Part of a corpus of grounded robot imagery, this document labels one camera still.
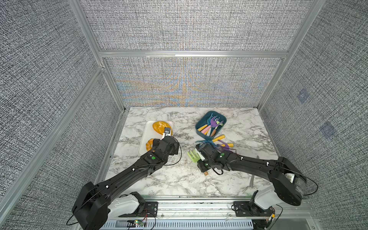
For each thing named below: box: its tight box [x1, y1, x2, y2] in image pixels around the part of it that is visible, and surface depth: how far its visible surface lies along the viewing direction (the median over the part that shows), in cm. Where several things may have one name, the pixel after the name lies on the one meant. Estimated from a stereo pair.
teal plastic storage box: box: [195, 110, 228, 141], surface depth 108 cm
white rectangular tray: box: [138, 120, 164, 156], surface depth 108 cm
